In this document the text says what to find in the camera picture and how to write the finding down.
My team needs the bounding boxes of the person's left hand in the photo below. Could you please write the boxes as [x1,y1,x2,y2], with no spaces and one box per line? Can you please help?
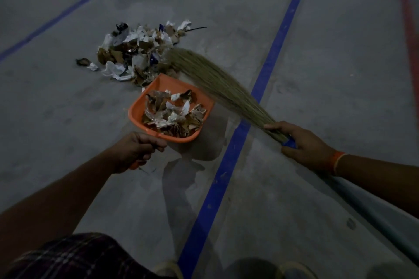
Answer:
[110,131,168,175]

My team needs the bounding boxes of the person's right hand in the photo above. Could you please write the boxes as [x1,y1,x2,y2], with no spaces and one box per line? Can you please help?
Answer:
[263,121,338,177]

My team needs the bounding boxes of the orange plastic dustpan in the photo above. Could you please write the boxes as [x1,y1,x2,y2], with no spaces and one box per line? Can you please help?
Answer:
[128,73,216,171]

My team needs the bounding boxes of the pile of paper scraps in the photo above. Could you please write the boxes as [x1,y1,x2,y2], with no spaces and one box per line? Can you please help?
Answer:
[75,20,209,139]

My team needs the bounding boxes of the grass broom with metal handle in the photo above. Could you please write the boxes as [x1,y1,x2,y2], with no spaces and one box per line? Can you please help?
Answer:
[163,47,419,266]

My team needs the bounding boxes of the person's right forearm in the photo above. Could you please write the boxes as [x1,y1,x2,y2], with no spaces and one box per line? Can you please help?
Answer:
[335,154,419,221]

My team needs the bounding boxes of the person's left forearm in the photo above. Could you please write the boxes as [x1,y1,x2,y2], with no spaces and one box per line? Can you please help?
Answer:
[0,154,122,273]

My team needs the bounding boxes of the orange wrist band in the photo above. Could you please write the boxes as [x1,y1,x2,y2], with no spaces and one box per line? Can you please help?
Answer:
[329,151,348,177]

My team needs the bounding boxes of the black patterned trousers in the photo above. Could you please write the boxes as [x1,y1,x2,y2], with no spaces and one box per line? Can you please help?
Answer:
[0,232,164,279]

